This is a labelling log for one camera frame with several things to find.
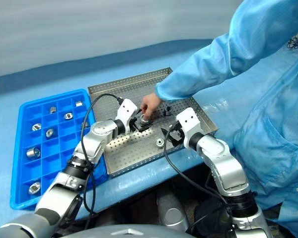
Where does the person arm in blue sleeve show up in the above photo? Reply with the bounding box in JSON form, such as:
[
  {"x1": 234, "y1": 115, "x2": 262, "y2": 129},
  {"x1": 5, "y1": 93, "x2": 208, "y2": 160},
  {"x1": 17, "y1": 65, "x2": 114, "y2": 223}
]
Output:
[{"x1": 155, "y1": 0, "x2": 298, "y2": 102}]

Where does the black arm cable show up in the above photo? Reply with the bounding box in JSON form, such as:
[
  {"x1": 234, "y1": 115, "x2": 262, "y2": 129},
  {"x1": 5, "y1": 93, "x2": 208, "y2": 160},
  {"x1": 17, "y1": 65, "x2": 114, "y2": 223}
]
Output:
[
  {"x1": 79, "y1": 93, "x2": 126, "y2": 230},
  {"x1": 163, "y1": 125, "x2": 236, "y2": 235}
]

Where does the perforated steel tray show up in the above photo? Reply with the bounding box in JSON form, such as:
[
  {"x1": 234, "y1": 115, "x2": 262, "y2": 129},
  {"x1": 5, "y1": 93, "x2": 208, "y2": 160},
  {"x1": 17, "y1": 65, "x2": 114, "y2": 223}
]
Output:
[{"x1": 87, "y1": 66, "x2": 219, "y2": 178}]

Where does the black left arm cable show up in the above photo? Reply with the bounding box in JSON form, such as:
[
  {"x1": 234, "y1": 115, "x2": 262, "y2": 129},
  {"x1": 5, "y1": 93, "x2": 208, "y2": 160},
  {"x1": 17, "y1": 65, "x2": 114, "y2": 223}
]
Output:
[{"x1": 79, "y1": 93, "x2": 126, "y2": 230}]

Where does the person bare right hand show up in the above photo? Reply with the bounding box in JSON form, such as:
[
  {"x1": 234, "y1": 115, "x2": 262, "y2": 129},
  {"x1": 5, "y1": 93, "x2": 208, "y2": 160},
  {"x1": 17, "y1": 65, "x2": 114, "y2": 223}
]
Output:
[{"x1": 140, "y1": 93, "x2": 163, "y2": 119}]

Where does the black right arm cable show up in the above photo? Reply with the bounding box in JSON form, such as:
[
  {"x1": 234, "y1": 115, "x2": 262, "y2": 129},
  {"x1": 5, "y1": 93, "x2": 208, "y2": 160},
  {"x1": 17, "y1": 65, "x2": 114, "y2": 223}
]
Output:
[{"x1": 163, "y1": 125, "x2": 236, "y2": 235}]

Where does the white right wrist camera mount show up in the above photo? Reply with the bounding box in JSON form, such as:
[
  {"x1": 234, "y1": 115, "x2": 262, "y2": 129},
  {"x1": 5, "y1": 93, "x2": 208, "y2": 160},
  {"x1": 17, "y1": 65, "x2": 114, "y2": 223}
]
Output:
[{"x1": 176, "y1": 107, "x2": 205, "y2": 147}]

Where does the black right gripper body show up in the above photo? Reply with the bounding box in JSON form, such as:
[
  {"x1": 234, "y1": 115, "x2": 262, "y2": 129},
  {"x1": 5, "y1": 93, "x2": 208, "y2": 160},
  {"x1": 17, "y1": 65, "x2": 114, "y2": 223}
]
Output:
[{"x1": 169, "y1": 122, "x2": 186, "y2": 147}]

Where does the blue compartment plastic tray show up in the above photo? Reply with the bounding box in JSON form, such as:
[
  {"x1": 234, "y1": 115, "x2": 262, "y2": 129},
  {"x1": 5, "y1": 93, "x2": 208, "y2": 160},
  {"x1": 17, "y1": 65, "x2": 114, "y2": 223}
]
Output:
[{"x1": 9, "y1": 89, "x2": 108, "y2": 211}]

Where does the person torso in blue coat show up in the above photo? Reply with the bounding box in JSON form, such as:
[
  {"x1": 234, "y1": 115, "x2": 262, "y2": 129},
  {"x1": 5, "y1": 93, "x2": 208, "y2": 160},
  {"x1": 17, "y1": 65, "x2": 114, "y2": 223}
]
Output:
[{"x1": 232, "y1": 0, "x2": 298, "y2": 238}]

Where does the dark lanyard badge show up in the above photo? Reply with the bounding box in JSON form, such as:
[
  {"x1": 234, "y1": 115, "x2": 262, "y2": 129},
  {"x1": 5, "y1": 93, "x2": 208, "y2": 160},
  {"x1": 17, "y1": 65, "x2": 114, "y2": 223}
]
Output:
[{"x1": 287, "y1": 31, "x2": 298, "y2": 52}]

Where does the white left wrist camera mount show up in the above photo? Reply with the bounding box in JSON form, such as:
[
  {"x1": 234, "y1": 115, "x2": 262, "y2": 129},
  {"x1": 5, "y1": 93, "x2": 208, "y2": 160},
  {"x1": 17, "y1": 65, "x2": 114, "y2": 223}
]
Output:
[{"x1": 115, "y1": 98, "x2": 139, "y2": 130}]

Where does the grey robot torso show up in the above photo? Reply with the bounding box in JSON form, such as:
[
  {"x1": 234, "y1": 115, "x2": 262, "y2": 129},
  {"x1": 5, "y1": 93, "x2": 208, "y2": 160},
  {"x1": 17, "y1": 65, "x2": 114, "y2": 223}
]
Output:
[{"x1": 72, "y1": 224, "x2": 191, "y2": 238}]

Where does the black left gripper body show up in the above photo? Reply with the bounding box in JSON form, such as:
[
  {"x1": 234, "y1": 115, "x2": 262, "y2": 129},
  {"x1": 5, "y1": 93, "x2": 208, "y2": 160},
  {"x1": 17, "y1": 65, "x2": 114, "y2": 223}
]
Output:
[{"x1": 129, "y1": 115, "x2": 143, "y2": 133}]

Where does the silver rounded shape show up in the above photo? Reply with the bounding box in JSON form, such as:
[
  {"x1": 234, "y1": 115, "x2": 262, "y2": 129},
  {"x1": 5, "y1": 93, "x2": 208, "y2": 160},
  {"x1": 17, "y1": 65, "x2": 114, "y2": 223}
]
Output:
[{"x1": 156, "y1": 192, "x2": 190, "y2": 233}]

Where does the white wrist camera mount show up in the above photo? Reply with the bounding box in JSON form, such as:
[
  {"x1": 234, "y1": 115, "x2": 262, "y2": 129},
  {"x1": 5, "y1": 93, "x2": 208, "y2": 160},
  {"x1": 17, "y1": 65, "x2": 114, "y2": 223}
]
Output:
[
  {"x1": 176, "y1": 107, "x2": 205, "y2": 147},
  {"x1": 115, "y1": 98, "x2": 139, "y2": 130}
]

